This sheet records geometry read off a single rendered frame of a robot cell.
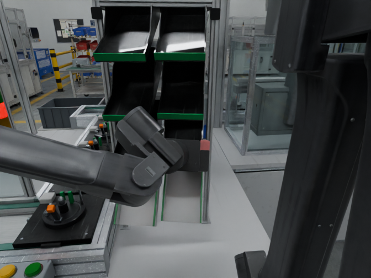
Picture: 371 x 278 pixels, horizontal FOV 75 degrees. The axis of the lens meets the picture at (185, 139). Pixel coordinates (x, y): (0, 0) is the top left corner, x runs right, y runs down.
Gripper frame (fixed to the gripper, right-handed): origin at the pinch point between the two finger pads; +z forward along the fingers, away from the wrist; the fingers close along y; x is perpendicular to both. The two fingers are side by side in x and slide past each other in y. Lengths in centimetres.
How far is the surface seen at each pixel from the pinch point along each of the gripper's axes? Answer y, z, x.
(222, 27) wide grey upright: -13, 106, -85
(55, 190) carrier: 56, 38, 19
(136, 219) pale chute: 15.6, 20.6, 23.6
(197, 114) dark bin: -3.4, 7.3, -10.8
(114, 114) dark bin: 20.4, 7.7, -9.9
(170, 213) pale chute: 4.6, 23.5, 21.3
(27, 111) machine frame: 124, 105, -21
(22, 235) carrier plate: 52, 15, 30
